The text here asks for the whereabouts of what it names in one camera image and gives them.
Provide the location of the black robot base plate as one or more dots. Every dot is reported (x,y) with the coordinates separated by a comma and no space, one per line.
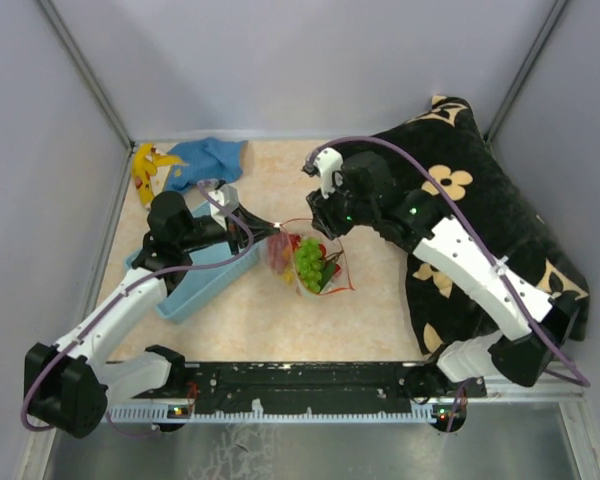
(294,388)

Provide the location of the blue cloth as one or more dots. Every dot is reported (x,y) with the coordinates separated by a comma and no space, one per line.
(205,159)

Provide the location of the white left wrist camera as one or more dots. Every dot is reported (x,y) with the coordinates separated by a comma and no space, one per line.
(222,200)

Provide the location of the yellow pikachu plush toy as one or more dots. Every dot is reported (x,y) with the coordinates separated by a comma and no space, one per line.
(150,170)

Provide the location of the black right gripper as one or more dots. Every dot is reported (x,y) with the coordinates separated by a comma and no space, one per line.
(322,212)

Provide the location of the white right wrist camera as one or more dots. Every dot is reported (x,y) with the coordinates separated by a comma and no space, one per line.
(328,163)

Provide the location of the purple grape bunch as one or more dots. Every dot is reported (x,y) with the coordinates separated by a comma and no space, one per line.
(278,253)

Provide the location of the black floral pillow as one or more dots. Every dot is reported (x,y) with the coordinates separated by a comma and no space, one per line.
(447,142)

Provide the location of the green grape bunch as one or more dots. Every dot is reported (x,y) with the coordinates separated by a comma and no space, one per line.
(309,264)

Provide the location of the red strawberry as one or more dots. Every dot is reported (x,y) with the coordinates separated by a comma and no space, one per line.
(295,241)

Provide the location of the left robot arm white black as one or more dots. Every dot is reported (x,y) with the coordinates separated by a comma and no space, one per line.
(70,385)

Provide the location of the light blue plastic basket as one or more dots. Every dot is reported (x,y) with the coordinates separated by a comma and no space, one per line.
(200,287)

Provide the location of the clear zip bag orange zipper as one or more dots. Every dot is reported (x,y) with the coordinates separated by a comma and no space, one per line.
(336,274)

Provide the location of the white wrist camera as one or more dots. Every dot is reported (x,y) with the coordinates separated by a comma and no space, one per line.
(222,200)
(328,163)

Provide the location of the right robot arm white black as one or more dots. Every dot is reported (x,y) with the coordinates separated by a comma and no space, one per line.
(531,325)

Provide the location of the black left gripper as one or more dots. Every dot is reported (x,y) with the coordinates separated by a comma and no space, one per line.
(236,231)

